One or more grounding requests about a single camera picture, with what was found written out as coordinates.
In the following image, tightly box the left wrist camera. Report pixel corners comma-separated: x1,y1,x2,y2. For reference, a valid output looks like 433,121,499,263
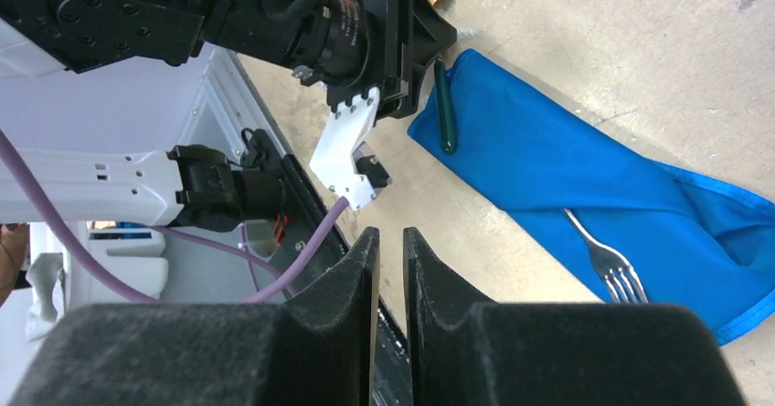
310,87,381,210

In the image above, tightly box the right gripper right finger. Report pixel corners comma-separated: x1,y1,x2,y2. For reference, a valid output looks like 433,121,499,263
403,228,745,405

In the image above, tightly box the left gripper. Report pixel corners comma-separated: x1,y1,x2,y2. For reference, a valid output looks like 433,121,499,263
290,0,457,119

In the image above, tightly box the silver fork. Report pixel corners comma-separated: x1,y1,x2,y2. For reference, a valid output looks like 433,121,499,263
563,208,649,304

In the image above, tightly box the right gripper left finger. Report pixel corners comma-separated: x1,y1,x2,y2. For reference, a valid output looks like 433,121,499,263
11,227,380,405

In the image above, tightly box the blue cloth napkin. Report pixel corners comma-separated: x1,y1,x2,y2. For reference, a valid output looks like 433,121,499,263
408,49,774,345

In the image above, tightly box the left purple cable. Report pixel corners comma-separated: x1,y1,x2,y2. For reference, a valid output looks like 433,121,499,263
0,129,353,305

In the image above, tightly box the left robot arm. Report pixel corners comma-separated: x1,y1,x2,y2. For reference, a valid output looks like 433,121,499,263
1,0,457,232

